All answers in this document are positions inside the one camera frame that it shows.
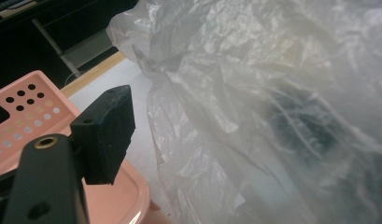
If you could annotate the clear smiley-print plastic bag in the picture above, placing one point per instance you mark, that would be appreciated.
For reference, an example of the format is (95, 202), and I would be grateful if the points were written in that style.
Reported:
(241, 109)

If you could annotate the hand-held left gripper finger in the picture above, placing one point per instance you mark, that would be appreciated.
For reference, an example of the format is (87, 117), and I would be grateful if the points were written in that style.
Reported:
(103, 137)

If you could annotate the pink plastic basket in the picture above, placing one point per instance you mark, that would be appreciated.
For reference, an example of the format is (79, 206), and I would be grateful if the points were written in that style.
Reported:
(26, 115)

